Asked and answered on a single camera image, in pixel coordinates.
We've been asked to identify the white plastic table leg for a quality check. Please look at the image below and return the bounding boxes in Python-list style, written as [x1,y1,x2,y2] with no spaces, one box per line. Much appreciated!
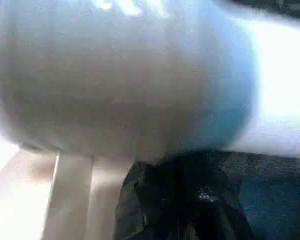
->
[0,0,300,166]

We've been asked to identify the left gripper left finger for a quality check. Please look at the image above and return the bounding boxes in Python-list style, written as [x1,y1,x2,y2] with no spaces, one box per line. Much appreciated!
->
[113,159,175,240]

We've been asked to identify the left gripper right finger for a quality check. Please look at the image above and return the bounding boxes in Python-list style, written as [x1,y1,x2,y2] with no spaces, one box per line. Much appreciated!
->
[173,149,256,240]

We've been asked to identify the white plastic table top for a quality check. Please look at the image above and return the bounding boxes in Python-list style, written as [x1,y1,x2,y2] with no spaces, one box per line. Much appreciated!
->
[0,128,131,240]

